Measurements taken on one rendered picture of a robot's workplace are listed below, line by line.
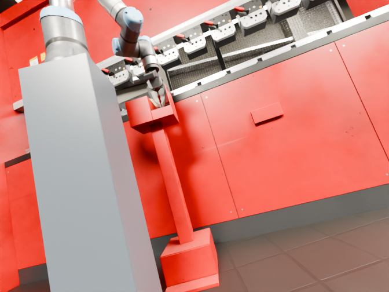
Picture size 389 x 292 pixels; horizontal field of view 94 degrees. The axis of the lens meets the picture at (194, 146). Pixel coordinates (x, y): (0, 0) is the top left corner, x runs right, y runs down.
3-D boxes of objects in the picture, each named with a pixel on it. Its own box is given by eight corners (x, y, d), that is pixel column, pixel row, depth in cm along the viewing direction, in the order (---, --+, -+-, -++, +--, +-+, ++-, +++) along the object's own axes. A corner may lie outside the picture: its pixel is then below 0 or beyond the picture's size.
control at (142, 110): (130, 127, 80) (121, 90, 82) (143, 134, 95) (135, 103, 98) (173, 113, 79) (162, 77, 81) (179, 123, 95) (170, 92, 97)
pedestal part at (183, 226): (179, 244, 76) (149, 125, 84) (182, 239, 82) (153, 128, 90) (193, 241, 76) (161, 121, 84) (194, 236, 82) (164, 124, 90)
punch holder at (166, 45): (159, 65, 126) (153, 44, 128) (164, 71, 134) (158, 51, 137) (179, 56, 123) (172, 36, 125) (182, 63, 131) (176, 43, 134)
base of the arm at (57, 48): (83, 57, 50) (77, 26, 51) (28, 70, 49) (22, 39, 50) (108, 84, 65) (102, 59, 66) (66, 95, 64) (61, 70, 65)
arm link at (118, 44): (113, 26, 76) (138, 30, 82) (110, 46, 85) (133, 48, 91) (118, 42, 75) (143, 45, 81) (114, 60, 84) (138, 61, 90)
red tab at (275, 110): (254, 123, 95) (250, 111, 97) (254, 124, 97) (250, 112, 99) (283, 114, 93) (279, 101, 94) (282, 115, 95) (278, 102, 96)
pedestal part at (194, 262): (164, 300, 62) (155, 264, 64) (176, 263, 87) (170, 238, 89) (219, 285, 61) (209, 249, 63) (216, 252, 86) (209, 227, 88)
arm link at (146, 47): (132, 44, 91) (148, 46, 96) (138, 64, 90) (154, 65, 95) (136, 32, 85) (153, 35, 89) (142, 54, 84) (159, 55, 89)
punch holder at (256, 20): (243, 28, 114) (235, 6, 117) (243, 37, 122) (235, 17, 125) (268, 17, 111) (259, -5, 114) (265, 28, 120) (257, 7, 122)
